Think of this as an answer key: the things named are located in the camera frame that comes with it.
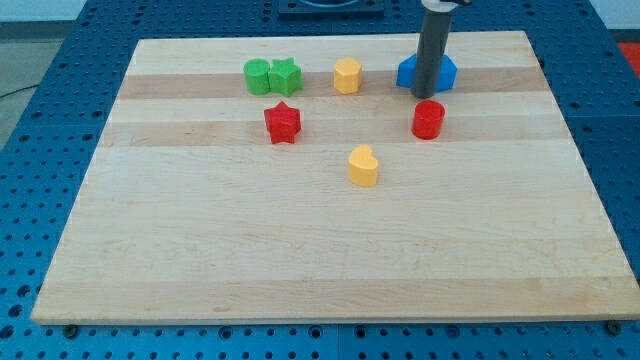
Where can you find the red cylinder block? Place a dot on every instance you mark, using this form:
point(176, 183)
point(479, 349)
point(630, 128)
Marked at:
point(428, 119)

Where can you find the red star block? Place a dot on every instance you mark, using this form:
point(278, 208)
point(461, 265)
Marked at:
point(283, 123)

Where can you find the green star block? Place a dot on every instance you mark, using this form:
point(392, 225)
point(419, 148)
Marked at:
point(285, 77)

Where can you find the yellow heart block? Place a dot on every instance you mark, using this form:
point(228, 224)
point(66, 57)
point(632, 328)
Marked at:
point(363, 166)

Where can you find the light wooden board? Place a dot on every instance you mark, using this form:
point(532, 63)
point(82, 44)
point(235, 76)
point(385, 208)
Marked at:
point(188, 214)

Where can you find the yellow hexagon block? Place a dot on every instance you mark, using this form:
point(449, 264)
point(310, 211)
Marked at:
point(347, 75)

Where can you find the green cylinder block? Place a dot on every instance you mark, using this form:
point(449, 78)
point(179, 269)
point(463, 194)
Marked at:
point(256, 72)

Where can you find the blue pentagon block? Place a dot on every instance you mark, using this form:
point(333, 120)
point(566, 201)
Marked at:
point(447, 76)

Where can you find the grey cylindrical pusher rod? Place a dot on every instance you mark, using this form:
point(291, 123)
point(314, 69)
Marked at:
point(432, 42)

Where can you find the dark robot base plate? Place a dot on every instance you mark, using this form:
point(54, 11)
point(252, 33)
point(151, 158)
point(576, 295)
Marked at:
point(298, 8)

